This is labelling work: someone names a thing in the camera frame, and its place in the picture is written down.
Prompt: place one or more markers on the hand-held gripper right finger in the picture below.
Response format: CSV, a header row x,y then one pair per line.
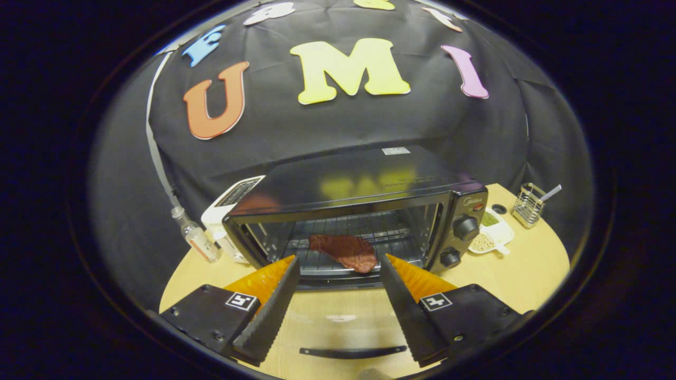
x,y
409,316

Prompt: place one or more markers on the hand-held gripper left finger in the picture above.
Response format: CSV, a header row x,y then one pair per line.
x,y
269,316

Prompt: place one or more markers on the brown meat slice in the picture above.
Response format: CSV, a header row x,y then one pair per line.
x,y
348,250

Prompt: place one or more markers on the black toaster oven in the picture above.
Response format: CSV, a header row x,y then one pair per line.
x,y
359,179

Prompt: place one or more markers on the white divided plate with grains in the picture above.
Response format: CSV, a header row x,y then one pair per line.
x,y
481,243

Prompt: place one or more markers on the small clear bottle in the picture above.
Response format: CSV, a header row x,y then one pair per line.
x,y
198,240

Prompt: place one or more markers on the black round table cap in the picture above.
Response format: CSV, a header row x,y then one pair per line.
x,y
499,209

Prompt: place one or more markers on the black backdrop cloth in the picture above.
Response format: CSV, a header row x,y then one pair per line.
x,y
317,126

